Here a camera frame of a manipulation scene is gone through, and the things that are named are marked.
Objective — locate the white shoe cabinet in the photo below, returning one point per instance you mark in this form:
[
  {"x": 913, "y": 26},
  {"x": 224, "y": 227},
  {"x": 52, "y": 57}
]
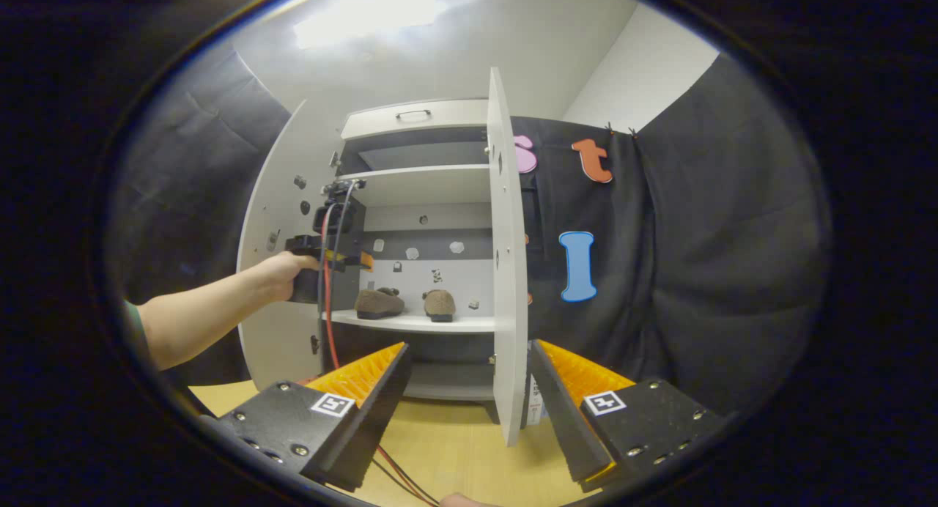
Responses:
[{"x": 432, "y": 184}]

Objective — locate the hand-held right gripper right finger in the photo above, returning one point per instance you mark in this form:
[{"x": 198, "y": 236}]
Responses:
[{"x": 571, "y": 426}]

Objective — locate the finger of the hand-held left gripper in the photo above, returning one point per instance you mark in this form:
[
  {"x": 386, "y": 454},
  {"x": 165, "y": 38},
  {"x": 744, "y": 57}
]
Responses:
[{"x": 355, "y": 260}]

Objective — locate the brown fuzzy shoe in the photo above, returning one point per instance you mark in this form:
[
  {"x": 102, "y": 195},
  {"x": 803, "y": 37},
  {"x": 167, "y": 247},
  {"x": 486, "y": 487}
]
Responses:
[
  {"x": 440, "y": 305},
  {"x": 377, "y": 304}
]

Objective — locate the printed box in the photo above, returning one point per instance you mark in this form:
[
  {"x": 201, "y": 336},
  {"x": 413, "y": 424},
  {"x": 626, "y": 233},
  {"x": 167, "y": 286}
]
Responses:
[{"x": 535, "y": 397}]

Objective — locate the ceiling light panel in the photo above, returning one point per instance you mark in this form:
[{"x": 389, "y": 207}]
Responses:
[{"x": 366, "y": 16}]

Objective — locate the black backdrop cloth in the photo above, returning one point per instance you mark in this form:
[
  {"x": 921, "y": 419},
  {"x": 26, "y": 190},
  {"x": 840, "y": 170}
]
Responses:
[{"x": 696, "y": 272}]

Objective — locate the white cabinet door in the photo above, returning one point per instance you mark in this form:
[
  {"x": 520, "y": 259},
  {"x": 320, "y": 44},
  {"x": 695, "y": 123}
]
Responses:
[
  {"x": 509, "y": 272},
  {"x": 275, "y": 331}
]

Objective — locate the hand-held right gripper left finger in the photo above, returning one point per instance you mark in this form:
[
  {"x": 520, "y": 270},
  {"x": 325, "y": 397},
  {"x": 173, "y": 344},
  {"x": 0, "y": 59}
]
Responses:
[{"x": 366, "y": 426}]

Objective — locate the white cabinet drawer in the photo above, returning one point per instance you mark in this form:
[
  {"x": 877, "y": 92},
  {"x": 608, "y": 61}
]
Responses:
[{"x": 454, "y": 117}]

